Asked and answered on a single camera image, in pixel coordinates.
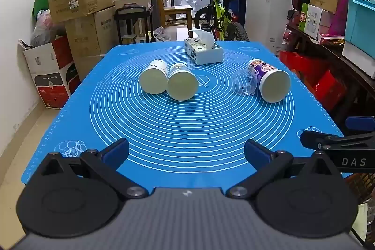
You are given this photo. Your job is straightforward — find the white storage box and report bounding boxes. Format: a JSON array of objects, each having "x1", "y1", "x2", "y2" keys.
[{"x1": 341, "y1": 40, "x2": 375, "y2": 78}]

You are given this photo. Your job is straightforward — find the clear plastic cup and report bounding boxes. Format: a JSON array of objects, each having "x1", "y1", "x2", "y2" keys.
[{"x1": 231, "y1": 68, "x2": 259, "y2": 97}]

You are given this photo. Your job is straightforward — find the wooden chair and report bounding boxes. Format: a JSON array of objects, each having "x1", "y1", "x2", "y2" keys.
[{"x1": 152, "y1": 0, "x2": 194, "y2": 31}]

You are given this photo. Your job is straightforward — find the white chest freezer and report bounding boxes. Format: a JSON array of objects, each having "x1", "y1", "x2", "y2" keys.
[{"x1": 244, "y1": 0, "x2": 296, "y2": 56}]

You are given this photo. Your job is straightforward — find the green and white carton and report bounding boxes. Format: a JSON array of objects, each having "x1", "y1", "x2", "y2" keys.
[{"x1": 298, "y1": 2, "x2": 323, "y2": 35}]

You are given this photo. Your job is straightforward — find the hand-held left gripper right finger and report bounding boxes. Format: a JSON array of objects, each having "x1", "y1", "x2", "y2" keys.
[{"x1": 227, "y1": 139, "x2": 347, "y2": 199}]

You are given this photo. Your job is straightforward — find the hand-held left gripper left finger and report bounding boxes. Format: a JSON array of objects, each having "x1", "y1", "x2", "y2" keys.
[{"x1": 29, "y1": 138, "x2": 149, "y2": 199}]

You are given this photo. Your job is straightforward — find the red gift boxes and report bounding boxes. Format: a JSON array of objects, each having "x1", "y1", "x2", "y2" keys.
[{"x1": 279, "y1": 50, "x2": 347, "y2": 112}]

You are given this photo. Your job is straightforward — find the white cup with blue print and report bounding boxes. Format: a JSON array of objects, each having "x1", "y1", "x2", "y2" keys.
[{"x1": 166, "y1": 63, "x2": 200, "y2": 101}]

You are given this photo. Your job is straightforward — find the magenta gift bag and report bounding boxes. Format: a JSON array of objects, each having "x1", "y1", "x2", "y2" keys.
[{"x1": 327, "y1": 0, "x2": 350, "y2": 35}]

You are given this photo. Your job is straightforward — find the brown woven basket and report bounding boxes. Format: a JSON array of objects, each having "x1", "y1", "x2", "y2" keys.
[{"x1": 341, "y1": 172, "x2": 375, "y2": 205}]

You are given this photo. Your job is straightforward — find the dark wooden side table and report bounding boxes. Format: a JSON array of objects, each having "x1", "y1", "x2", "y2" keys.
[{"x1": 285, "y1": 24, "x2": 375, "y2": 124}]

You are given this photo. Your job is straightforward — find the green bag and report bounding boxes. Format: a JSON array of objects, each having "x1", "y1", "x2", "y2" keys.
[{"x1": 32, "y1": 0, "x2": 51, "y2": 20}]

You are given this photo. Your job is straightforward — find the translucent plastic bag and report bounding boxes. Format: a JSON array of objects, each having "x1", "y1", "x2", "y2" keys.
[{"x1": 30, "y1": 9, "x2": 60, "y2": 47}]

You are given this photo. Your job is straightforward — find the white cup with gold print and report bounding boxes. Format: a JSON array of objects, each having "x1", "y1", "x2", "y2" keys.
[{"x1": 139, "y1": 59, "x2": 169, "y2": 95}]

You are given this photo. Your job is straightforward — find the green and black bicycle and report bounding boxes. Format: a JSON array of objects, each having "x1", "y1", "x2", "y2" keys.
[{"x1": 179, "y1": 0, "x2": 250, "y2": 42}]

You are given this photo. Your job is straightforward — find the purple printed paper cup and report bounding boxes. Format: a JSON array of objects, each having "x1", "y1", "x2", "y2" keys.
[{"x1": 247, "y1": 58, "x2": 292, "y2": 104}]

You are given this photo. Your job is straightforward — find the teal plastic storage box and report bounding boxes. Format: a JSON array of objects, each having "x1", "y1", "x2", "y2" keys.
[{"x1": 344, "y1": 0, "x2": 375, "y2": 52}]

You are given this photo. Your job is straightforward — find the white and red carton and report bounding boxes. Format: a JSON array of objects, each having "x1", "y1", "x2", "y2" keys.
[{"x1": 18, "y1": 36, "x2": 81, "y2": 110}]

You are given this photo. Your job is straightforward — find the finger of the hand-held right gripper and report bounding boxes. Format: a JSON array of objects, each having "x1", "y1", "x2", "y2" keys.
[
  {"x1": 345, "y1": 116, "x2": 375, "y2": 131},
  {"x1": 300, "y1": 130, "x2": 375, "y2": 152}
]

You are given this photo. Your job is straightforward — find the blue silicone baking mat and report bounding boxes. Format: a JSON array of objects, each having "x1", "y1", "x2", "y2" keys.
[{"x1": 20, "y1": 41, "x2": 353, "y2": 190}]

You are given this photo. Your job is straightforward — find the black trolley cart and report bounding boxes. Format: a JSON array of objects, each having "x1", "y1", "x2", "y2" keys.
[{"x1": 113, "y1": 5, "x2": 155, "y2": 46}]

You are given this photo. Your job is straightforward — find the white printed tissue box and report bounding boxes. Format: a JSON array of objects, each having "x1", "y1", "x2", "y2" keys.
[{"x1": 184, "y1": 29, "x2": 224, "y2": 66}]

